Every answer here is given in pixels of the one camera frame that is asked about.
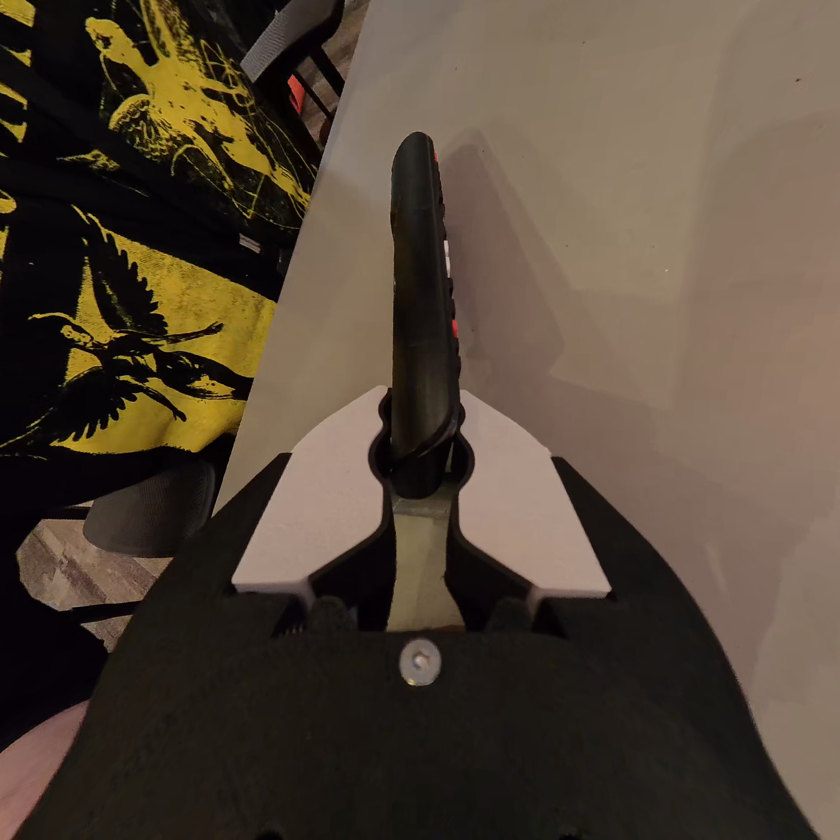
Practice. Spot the black shirt yellow print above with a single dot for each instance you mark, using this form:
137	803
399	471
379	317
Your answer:
164	295

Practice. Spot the person's right forearm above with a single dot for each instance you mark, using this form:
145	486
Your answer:
33	774

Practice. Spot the black remote control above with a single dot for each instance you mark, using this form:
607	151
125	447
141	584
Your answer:
420	295

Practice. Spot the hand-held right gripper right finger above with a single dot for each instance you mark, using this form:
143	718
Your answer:
525	512

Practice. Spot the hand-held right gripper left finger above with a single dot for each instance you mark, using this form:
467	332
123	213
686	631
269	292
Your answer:
315	499

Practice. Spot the black mesh chair seat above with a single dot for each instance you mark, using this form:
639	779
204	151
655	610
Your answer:
151	512

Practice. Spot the orange object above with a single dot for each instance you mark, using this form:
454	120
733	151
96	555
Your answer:
296	92

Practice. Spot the grey chair armrest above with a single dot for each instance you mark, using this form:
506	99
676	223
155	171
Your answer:
275	39

